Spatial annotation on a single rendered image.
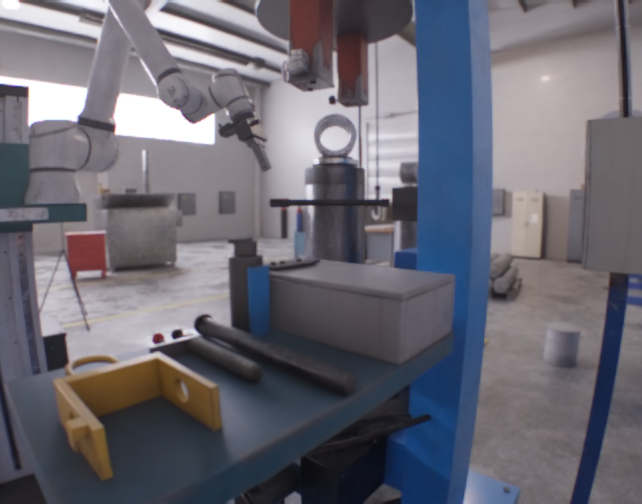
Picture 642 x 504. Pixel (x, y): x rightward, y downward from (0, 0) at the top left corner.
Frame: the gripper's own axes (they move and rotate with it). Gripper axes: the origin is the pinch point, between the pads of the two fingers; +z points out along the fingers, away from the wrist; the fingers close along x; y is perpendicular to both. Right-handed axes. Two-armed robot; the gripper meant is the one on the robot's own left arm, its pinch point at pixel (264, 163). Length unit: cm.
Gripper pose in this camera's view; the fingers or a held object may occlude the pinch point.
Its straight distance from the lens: 122.8
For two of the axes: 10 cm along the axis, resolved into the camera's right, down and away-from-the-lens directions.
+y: 8.8, -4.0, -2.5
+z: 4.1, 9.1, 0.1
